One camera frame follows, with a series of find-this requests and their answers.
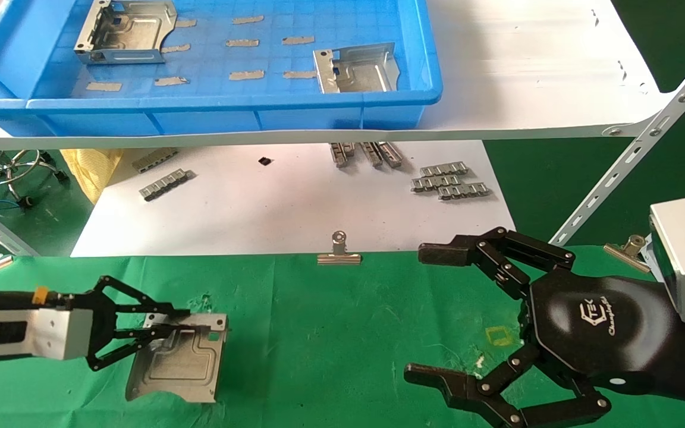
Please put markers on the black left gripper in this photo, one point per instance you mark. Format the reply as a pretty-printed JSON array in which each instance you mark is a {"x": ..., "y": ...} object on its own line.
[{"x": 51, "y": 333}]

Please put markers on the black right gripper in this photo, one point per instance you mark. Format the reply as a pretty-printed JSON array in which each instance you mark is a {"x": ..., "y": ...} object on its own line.
[{"x": 610, "y": 333}]

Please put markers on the sheet metal bracket part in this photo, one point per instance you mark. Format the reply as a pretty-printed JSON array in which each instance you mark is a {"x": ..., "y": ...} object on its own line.
[
  {"x": 128, "y": 32},
  {"x": 360, "y": 74},
  {"x": 182, "y": 362}
]

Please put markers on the yellow cloth bag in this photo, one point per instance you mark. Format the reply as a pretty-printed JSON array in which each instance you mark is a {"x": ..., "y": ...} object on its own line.
[{"x": 90, "y": 169}]

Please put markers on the green table cloth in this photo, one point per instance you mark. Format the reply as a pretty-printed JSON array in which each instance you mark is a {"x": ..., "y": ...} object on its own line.
[{"x": 330, "y": 345}]

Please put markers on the white paper sheet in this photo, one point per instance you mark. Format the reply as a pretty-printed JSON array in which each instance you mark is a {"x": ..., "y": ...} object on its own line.
[{"x": 295, "y": 208}]

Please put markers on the chrome stool base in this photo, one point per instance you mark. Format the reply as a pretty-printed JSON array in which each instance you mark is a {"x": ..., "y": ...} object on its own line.
[{"x": 6, "y": 169}]

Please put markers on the white slotted metal strut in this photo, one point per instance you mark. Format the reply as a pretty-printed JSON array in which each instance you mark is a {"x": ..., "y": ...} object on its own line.
[{"x": 634, "y": 154}]

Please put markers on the white shelf board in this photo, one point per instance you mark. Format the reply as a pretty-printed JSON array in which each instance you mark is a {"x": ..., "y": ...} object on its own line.
[{"x": 527, "y": 71}]

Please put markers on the blue plastic tray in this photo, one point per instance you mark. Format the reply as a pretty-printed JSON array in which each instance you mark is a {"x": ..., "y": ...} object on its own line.
[{"x": 15, "y": 53}]

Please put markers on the beige tape strip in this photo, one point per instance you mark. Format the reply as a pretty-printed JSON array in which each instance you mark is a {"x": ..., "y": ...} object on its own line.
[
  {"x": 247, "y": 19},
  {"x": 242, "y": 43},
  {"x": 185, "y": 24}
]

